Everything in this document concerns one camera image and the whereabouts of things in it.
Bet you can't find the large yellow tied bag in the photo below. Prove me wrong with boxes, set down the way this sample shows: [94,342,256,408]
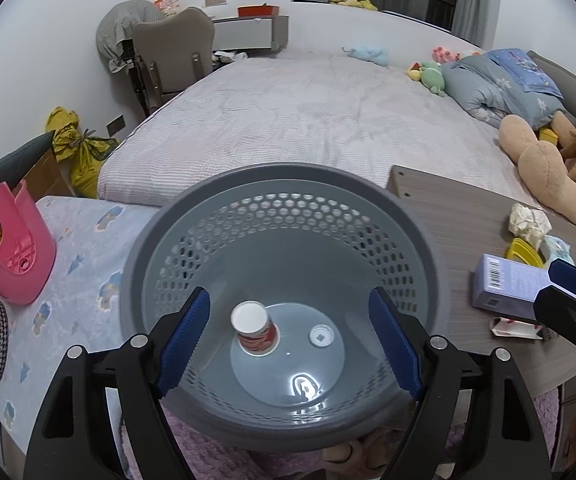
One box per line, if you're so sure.
[70,130,121,200]

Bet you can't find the white and grey desk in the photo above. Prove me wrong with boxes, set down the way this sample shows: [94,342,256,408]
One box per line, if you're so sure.
[213,14,289,53]

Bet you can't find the purple cardboard box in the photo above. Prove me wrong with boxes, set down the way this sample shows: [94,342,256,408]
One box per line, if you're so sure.
[470,254,558,322]

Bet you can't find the light blue plush toy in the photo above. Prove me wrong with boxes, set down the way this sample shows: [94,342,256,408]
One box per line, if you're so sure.
[343,45,390,67]

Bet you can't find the large tan teddy bear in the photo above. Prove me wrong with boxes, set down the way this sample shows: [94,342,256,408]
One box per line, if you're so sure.
[498,78,576,236]

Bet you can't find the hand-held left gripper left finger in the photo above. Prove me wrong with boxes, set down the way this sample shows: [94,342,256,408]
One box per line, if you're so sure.
[23,286,212,480]

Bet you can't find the red and white paper cup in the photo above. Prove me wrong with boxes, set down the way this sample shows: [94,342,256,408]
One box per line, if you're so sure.
[231,301,281,357]

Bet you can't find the dark grey padded board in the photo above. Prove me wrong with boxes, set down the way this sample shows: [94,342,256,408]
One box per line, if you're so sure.
[0,131,56,211]

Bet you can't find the pink plastic stool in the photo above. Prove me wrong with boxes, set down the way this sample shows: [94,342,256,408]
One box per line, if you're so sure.
[0,181,58,306]

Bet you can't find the printed blanket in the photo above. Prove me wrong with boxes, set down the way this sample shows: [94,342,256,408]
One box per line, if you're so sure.
[0,195,159,441]

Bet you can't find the green plush toy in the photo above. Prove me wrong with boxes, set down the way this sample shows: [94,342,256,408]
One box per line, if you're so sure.
[408,61,448,97]

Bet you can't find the crumpled white paper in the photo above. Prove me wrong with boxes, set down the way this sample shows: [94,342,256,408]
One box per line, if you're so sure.
[508,203,552,251]

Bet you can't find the blue printed pillow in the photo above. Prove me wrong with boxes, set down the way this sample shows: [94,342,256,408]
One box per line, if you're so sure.
[482,48,564,96]

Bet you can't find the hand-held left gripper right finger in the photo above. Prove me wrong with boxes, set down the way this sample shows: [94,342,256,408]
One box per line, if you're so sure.
[368,286,553,480]

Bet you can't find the yellow plastic ring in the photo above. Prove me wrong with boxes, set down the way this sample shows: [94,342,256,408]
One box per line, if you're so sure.
[506,237,546,267]

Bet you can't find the small yellow bag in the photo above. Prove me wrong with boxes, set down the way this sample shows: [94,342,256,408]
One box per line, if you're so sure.
[45,106,81,162]

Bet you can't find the grey perforated plastic basket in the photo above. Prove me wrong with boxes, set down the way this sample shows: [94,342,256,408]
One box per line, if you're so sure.
[119,162,451,448]

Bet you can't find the light blue wet wipes packet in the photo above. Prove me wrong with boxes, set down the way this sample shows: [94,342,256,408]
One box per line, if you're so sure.
[540,235,576,266]

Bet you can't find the yellow plush toys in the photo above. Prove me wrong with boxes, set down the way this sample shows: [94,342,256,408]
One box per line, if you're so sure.
[330,0,379,12]

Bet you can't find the pink plush toy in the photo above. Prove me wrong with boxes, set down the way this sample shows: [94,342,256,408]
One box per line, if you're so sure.
[432,46,483,63]

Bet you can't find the grey cloth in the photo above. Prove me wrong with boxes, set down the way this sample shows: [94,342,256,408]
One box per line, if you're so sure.
[96,0,163,72]

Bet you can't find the red box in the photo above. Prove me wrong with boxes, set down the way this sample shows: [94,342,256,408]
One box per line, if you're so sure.
[238,5,281,18]

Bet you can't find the beige chair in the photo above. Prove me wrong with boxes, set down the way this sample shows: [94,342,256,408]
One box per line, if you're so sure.
[127,7,216,116]

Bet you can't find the bed with grey sheet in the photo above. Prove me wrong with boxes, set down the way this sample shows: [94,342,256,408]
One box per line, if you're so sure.
[97,50,543,211]

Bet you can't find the red and white snack wrapper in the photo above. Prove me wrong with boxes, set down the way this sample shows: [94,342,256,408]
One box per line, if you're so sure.
[489,316,551,342]

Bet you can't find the blue-grey folded quilt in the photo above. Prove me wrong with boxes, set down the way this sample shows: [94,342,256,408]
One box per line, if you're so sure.
[440,55,566,128]

